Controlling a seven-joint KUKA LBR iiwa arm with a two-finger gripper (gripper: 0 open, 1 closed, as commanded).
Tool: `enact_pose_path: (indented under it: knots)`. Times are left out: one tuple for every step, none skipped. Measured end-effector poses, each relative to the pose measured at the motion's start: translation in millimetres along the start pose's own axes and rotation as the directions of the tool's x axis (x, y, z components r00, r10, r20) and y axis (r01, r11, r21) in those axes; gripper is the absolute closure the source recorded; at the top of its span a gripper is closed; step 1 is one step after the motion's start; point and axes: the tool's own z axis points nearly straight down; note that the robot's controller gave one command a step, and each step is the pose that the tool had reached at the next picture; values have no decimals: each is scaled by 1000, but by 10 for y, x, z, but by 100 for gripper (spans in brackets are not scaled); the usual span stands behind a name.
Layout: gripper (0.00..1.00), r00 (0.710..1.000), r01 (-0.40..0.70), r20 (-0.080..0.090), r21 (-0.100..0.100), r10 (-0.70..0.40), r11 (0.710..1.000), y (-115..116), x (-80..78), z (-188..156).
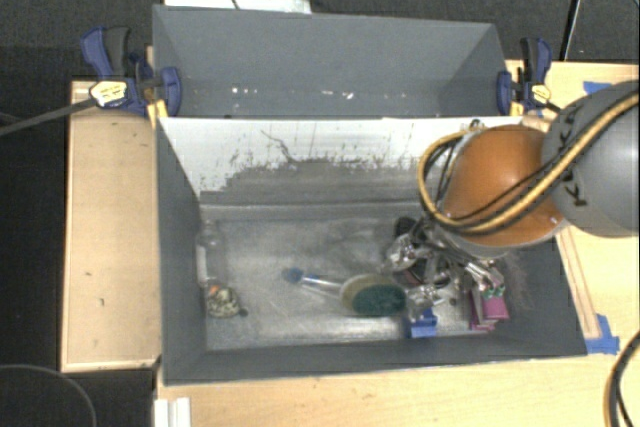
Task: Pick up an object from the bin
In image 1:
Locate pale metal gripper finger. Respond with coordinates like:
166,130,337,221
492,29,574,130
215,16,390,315
405,283,447,322
383,237,419,275

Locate blue block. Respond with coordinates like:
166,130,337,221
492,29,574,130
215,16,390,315
401,308,439,340

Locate dish brush with green pad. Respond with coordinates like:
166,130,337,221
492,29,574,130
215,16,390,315
281,266,408,318

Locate magenta box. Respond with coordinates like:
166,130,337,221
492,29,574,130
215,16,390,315
468,285,511,332

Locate toy turtle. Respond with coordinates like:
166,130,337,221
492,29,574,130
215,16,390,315
205,285,249,319

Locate clear glass bottle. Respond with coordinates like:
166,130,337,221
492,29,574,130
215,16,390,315
194,218,227,289

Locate grey metal bin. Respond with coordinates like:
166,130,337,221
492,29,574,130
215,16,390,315
151,3,589,386

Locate pale wood board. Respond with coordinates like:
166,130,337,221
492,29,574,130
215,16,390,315
59,79,164,374

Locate black cylinder on white bracket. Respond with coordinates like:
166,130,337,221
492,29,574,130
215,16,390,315
394,215,421,239

